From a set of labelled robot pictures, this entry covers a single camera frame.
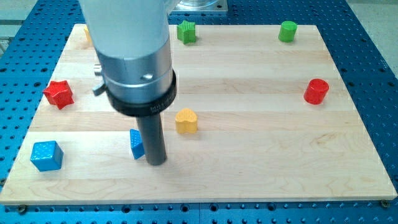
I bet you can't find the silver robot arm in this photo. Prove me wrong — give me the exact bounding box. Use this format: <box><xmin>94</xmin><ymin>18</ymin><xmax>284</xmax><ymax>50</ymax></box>
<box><xmin>79</xmin><ymin>0</ymin><xmax>178</xmax><ymax>166</ymax></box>

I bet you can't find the yellow block behind arm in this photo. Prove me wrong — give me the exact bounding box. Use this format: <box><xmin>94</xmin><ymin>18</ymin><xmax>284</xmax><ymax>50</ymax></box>
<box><xmin>83</xmin><ymin>25</ymin><xmax>92</xmax><ymax>44</ymax></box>

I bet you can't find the green star block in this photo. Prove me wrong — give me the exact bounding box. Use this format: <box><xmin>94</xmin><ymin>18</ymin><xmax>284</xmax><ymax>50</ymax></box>
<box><xmin>177</xmin><ymin>21</ymin><xmax>196</xmax><ymax>44</ymax></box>

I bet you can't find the wooden board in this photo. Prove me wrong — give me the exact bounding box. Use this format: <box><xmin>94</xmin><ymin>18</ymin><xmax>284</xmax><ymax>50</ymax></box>
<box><xmin>1</xmin><ymin>24</ymin><xmax>397</xmax><ymax>205</ymax></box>

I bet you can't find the blue cube block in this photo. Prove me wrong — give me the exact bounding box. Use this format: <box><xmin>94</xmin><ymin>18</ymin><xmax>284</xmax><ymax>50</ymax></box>
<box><xmin>30</xmin><ymin>141</ymin><xmax>63</xmax><ymax>172</ymax></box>

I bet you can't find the red cylinder block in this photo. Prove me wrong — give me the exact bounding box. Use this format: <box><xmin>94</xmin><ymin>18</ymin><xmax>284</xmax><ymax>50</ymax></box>
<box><xmin>303</xmin><ymin>78</ymin><xmax>329</xmax><ymax>105</ymax></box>

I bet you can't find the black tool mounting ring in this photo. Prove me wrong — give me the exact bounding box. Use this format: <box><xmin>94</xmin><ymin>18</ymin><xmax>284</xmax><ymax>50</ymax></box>
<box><xmin>106</xmin><ymin>70</ymin><xmax>177</xmax><ymax>117</ymax></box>

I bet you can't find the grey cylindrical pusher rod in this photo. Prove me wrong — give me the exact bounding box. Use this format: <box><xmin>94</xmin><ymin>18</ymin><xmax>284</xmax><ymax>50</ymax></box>
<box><xmin>137</xmin><ymin>114</ymin><xmax>167</xmax><ymax>166</ymax></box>

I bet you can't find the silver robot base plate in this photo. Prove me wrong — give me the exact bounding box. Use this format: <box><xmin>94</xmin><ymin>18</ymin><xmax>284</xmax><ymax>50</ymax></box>
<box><xmin>171</xmin><ymin>0</ymin><xmax>228</xmax><ymax>15</ymax></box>

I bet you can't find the red star block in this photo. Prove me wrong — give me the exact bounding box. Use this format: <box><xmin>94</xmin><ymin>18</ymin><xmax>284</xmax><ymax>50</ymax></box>
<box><xmin>43</xmin><ymin>80</ymin><xmax>74</xmax><ymax>110</ymax></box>

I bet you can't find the yellow heart block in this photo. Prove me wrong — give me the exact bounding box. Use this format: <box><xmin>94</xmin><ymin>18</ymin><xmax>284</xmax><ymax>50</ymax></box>
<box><xmin>175</xmin><ymin>108</ymin><xmax>198</xmax><ymax>134</ymax></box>

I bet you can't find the green cylinder block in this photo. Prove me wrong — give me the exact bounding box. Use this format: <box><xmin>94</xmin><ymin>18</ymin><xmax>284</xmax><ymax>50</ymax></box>
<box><xmin>278</xmin><ymin>21</ymin><xmax>298</xmax><ymax>42</ymax></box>

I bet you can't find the blue triangle block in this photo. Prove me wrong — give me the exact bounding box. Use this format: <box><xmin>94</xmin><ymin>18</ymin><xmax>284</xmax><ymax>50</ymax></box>
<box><xmin>130</xmin><ymin>129</ymin><xmax>145</xmax><ymax>160</ymax></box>

